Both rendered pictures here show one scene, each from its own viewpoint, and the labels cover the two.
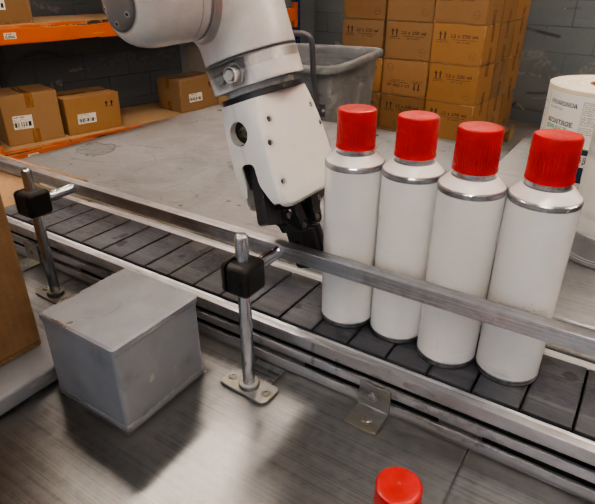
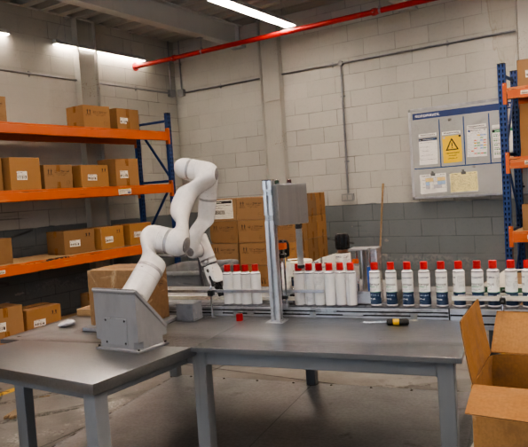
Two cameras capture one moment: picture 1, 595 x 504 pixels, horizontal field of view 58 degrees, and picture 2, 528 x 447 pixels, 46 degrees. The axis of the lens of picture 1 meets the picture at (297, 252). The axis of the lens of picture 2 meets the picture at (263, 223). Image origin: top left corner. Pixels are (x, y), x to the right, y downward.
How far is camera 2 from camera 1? 2.74 m
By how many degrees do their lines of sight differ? 27
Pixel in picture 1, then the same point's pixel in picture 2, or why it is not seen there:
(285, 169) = (216, 276)
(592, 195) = not seen: hidden behind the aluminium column
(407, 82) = not seen: hidden behind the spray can
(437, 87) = not seen: hidden behind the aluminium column
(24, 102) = (2, 314)
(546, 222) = (255, 276)
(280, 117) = (214, 267)
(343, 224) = (226, 284)
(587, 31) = (368, 239)
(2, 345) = (165, 313)
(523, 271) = (254, 284)
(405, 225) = (236, 281)
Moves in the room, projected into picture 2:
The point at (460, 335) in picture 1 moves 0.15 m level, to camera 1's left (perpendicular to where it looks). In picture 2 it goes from (248, 298) to (218, 301)
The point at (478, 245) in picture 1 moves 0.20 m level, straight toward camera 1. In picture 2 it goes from (247, 281) to (239, 288)
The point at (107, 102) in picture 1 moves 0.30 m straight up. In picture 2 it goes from (53, 311) to (51, 282)
